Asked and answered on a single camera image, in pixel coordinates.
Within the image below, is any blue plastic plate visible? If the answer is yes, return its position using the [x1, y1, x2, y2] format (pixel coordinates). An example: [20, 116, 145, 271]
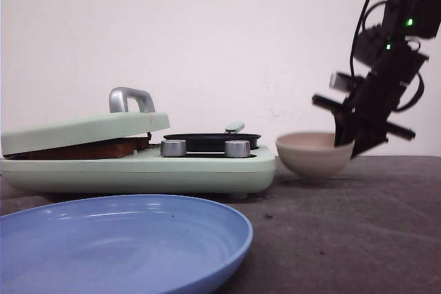
[1, 194, 254, 293]

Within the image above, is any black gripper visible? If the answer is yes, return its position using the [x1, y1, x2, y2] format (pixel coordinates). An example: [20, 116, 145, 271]
[312, 45, 429, 159]

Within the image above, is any silver left control knob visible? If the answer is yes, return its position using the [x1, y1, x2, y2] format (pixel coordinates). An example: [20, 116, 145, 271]
[160, 139, 187, 158]

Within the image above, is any breakfast maker hinged lid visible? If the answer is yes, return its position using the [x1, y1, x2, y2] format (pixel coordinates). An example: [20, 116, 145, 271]
[1, 87, 170, 158]

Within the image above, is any silver right control knob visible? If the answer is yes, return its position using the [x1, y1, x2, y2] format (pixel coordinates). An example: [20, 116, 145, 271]
[225, 140, 251, 158]

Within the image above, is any black frying pan green handle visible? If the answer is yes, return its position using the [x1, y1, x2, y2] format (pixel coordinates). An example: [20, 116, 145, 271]
[163, 121, 261, 153]

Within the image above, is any cream ribbed bowl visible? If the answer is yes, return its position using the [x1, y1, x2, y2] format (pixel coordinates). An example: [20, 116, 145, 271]
[275, 132, 355, 178]

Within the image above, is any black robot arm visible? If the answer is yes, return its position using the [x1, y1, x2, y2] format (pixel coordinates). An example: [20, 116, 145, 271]
[312, 0, 440, 158]

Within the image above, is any silver control knob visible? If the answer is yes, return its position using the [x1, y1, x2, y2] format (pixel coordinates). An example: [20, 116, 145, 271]
[225, 140, 251, 158]
[160, 139, 187, 158]

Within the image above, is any mint green breakfast maker base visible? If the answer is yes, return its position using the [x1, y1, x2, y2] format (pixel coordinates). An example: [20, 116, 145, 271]
[1, 146, 276, 196]

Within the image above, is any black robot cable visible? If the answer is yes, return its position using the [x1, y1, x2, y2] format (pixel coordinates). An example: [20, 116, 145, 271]
[349, 0, 389, 80]

